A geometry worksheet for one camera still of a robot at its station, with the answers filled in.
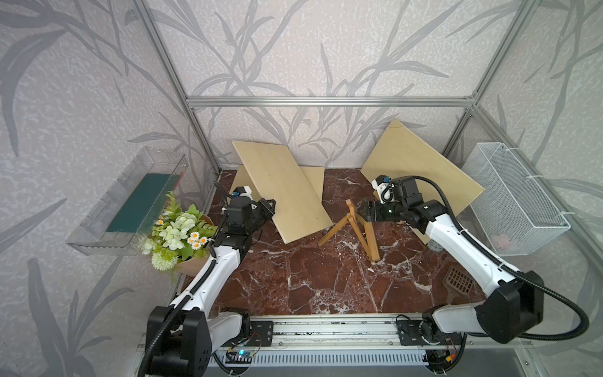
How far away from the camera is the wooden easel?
31.0 inches

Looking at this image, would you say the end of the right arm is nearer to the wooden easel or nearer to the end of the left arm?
the wooden easel

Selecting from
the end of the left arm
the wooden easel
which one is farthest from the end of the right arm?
the end of the left arm
